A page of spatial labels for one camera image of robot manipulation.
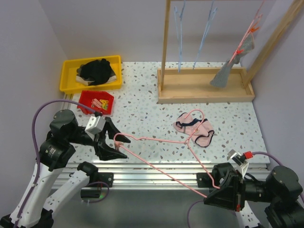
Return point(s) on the pink wire hanger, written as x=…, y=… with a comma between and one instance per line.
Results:
x=187, y=143

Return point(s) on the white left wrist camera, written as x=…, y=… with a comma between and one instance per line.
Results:
x=95, y=125

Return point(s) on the black garment pile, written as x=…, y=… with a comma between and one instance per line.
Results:
x=96, y=72

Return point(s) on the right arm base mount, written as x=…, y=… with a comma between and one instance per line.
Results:
x=204, y=180

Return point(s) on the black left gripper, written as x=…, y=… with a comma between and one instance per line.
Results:
x=104, y=151

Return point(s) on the yellow plastic tray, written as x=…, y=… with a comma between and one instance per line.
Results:
x=68, y=82

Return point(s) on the right blue hanger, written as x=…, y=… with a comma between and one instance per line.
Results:
x=212, y=13

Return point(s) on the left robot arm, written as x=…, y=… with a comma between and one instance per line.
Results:
x=38, y=206

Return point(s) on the grey knitted garment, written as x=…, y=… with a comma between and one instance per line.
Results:
x=221, y=78

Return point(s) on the wooden hanger rack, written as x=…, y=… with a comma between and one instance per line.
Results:
x=193, y=85

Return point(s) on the left blue hanger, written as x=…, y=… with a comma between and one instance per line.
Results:
x=178, y=15

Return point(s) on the aluminium mounting rail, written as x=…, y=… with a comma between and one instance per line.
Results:
x=140, y=176

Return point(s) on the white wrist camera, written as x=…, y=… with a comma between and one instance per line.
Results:
x=95, y=125
x=240, y=160

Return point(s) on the orange clip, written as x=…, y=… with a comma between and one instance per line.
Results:
x=254, y=28

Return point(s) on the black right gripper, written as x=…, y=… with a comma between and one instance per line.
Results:
x=232, y=193

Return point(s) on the pink underwear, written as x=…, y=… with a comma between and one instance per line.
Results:
x=201, y=131

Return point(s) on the red plastic bin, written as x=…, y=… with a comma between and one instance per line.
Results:
x=86, y=98

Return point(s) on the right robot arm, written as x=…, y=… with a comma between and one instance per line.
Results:
x=281, y=190

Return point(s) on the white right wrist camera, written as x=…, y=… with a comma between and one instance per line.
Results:
x=240, y=160

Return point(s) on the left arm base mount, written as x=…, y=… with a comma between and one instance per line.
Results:
x=104, y=178

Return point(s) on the clips in red bin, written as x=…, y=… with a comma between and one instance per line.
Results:
x=101, y=104

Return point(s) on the blue hanger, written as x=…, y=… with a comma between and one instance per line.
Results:
x=212, y=13
x=178, y=15

